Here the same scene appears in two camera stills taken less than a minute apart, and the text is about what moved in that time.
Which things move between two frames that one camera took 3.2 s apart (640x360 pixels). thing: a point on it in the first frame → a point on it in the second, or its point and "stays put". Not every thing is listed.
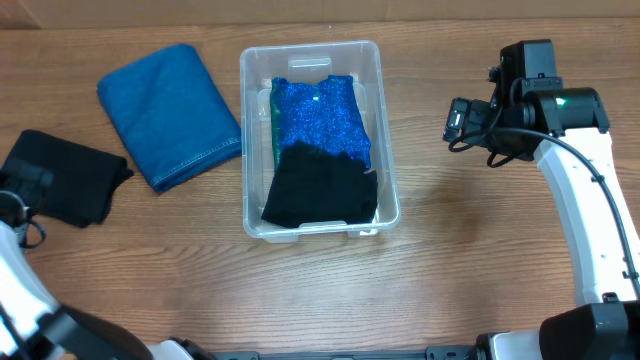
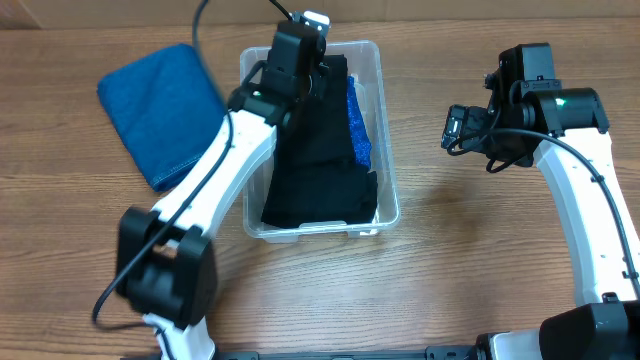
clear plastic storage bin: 310,64 stays put
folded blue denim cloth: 173,113 stays put
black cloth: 312,186 stays put
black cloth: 83,179 → 321,137
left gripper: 30,190 → 321,69
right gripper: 470,135 stays put
